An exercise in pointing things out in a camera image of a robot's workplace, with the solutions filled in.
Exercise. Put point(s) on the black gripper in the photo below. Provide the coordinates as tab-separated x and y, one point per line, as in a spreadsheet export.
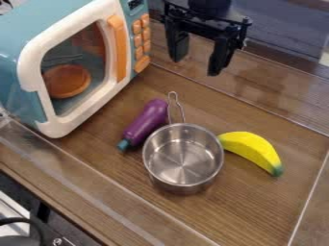
211	19

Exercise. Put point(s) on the yellow toy banana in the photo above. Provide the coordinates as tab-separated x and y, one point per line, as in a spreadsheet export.
256	149

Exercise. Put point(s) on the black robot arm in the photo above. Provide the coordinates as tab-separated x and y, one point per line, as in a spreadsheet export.
210	19

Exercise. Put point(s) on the silver metal pot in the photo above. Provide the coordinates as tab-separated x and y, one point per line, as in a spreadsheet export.
182	153

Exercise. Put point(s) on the blue white toy microwave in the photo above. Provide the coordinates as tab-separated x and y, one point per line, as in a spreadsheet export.
100	34

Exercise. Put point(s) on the purple toy eggplant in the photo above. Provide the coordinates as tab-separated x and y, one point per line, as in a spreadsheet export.
149	120

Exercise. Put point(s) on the orange microwave turntable plate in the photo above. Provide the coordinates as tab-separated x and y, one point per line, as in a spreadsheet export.
66	80

